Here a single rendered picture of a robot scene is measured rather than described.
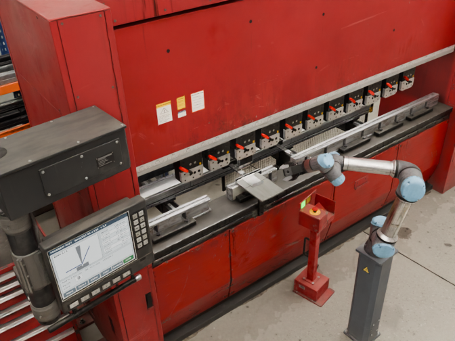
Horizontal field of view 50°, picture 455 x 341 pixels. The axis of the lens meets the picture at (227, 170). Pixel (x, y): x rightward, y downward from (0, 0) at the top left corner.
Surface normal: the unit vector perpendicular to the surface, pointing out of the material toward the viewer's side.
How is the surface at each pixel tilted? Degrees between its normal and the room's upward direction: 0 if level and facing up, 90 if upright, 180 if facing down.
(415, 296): 0
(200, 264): 90
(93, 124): 0
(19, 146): 0
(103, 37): 90
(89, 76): 90
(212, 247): 90
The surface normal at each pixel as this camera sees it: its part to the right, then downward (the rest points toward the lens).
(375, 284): -0.08, 0.55
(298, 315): -0.04, -0.83
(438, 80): -0.80, 0.35
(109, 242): 0.66, 0.40
